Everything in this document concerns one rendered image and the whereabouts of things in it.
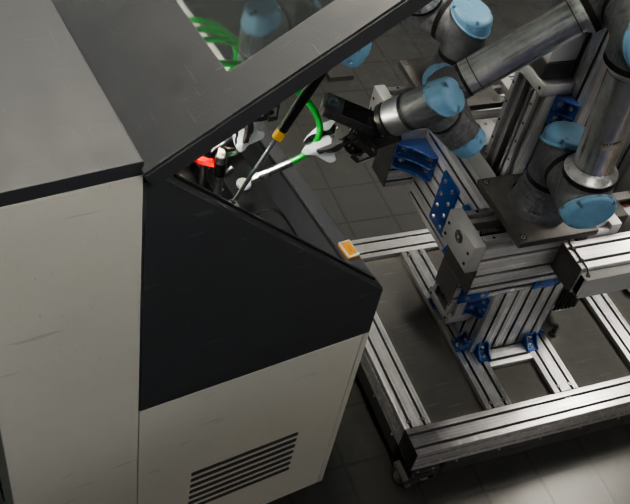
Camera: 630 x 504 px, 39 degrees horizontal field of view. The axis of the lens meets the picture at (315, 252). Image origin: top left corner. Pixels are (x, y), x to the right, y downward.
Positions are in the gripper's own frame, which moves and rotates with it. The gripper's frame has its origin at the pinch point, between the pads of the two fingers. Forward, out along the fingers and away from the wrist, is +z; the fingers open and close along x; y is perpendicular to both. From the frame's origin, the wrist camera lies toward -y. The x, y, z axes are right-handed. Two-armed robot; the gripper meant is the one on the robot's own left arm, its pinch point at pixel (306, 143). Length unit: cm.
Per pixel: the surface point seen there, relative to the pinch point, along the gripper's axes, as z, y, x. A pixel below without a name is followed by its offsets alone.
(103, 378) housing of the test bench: 33, -10, -53
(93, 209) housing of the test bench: 0, -42, -43
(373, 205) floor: 85, 124, 90
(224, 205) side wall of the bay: -5.1, -21.1, -31.1
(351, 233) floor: 88, 116, 72
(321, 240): 18.0, 28.3, -2.6
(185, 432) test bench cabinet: 46, 24, -50
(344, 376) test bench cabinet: 27, 54, -26
